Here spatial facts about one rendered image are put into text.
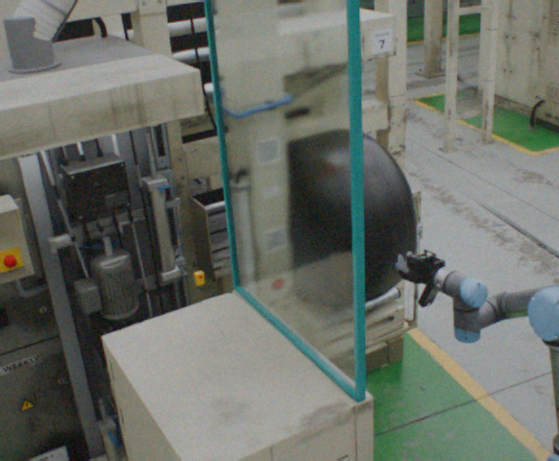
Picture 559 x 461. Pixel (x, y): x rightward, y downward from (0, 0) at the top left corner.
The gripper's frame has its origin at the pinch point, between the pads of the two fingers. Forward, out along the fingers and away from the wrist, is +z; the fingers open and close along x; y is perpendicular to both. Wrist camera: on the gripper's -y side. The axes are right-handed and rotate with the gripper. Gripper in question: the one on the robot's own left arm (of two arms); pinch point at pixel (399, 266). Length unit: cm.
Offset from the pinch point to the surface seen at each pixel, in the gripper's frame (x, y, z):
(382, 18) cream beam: -31, 72, 39
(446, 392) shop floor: -67, -105, 59
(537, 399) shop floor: -98, -108, 31
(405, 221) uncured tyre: -3.7, 13.9, -0.2
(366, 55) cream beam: -23, 60, 40
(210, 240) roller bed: 37, 3, 61
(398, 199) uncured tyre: -2.8, 20.9, 1.7
